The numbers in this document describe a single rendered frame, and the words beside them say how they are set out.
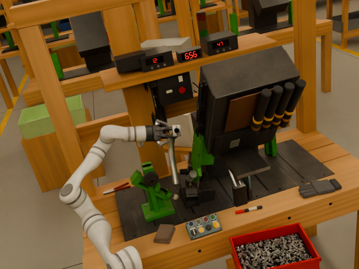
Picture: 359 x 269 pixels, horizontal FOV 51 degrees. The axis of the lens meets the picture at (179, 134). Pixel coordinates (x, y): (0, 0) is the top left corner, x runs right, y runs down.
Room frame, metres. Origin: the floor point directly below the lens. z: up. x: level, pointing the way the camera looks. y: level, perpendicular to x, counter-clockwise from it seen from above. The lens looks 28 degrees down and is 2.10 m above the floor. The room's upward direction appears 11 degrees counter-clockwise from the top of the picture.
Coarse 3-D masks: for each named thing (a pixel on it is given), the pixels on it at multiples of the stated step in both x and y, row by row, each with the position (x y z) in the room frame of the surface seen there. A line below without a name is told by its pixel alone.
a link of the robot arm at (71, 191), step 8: (96, 152) 1.45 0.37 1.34; (88, 160) 1.42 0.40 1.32; (96, 160) 1.43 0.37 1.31; (80, 168) 1.39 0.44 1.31; (88, 168) 1.39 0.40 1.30; (96, 168) 1.43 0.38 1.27; (72, 176) 1.36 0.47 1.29; (80, 176) 1.35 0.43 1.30; (72, 184) 1.32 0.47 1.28; (64, 192) 1.30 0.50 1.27; (72, 192) 1.28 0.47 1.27; (80, 192) 1.30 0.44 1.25; (64, 200) 1.27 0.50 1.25; (72, 200) 1.27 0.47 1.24
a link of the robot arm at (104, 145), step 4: (100, 140) 1.55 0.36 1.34; (104, 140) 1.53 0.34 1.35; (112, 140) 1.54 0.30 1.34; (96, 144) 1.49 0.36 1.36; (100, 144) 1.49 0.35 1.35; (104, 144) 1.54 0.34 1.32; (108, 144) 1.54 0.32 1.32; (100, 148) 1.47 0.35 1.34; (104, 148) 1.48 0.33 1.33; (108, 148) 1.52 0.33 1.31; (104, 152) 1.47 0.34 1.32
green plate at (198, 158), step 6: (198, 138) 1.57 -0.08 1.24; (198, 144) 1.56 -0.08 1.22; (204, 144) 1.54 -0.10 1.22; (192, 150) 1.63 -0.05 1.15; (198, 150) 1.55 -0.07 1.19; (204, 150) 1.54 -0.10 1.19; (192, 156) 1.61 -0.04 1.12; (198, 156) 1.54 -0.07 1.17; (204, 156) 1.54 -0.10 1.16; (210, 156) 1.55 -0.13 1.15; (192, 162) 1.60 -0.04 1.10; (198, 162) 1.53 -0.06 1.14; (204, 162) 1.54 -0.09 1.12; (210, 162) 1.55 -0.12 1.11; (198, 168) 1.52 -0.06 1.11
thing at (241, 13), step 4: (236, 0) 8.75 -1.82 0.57; (244, 0) 9.01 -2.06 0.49; (316, 0) 8.96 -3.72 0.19; (236, 4) 8.75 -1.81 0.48; (244, 4) 9.03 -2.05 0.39; (236, 8) 8.74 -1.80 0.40; (244, 8) 9.04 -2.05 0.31; (232, 12) 9.04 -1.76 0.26; (236, 12) 8.74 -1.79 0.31; (240, 12) 8.87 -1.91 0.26; (244, 12) 8.79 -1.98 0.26; (240, 16) 8.71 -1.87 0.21; (244, 16) 8.72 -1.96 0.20
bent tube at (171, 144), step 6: (174, 126) 1.61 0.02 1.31; (180, 126) 1.61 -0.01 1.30; (174, 132) 1.59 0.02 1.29; (180, 132) 1.59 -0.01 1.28; (168, 144) 1.66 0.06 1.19; (168, 150) 1.65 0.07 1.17; (174, 156) 1.62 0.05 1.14; (174, 162) 1.59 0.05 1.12; (174, 168) 1.57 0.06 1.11; (174, 174) 1.55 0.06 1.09; (174, 180) 1.52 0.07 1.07
